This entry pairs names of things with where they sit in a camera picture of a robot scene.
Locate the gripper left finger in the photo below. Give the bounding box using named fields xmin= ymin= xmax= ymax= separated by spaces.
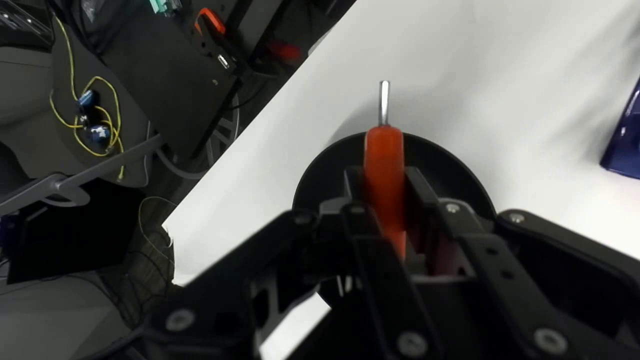
xmin=107 ymin=167 xmax=443 ymax=360

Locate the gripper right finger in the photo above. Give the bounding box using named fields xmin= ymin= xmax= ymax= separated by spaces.
xmin=405 ymin=166 xmax=640 ymax=360

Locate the red handled screwdriver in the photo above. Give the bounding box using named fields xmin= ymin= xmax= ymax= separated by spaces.
xmin=363 ymin=80 xmax=407 ymax=263

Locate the black bowl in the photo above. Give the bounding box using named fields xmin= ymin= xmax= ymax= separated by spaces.
xmin=291 ymin=131 xmax=497 ymax=308

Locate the dark blue box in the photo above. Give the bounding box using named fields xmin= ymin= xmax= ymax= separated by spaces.
xmin=600 ymin=75 xmax=640 ymax=180

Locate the grey metal bar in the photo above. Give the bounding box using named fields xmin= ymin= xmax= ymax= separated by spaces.
xmin=0 ymin=132 xmax=167 ymax=217

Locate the black electronics box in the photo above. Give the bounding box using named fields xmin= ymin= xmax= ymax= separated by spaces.
xmin=97 ymin=14 xmax=247 ymax=157

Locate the orange clip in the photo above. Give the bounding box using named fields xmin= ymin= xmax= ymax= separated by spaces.
xmin=194 ymin=7 xmax=227 ymax=37

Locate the black wire mesh basket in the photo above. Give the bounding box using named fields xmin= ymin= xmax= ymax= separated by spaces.
xmin=97 ymin=196 xmax=177 ymax=328

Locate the yellow cable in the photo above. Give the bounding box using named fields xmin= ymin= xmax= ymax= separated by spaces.
xmin=48 ymin=15 xmax=126 ymax=182

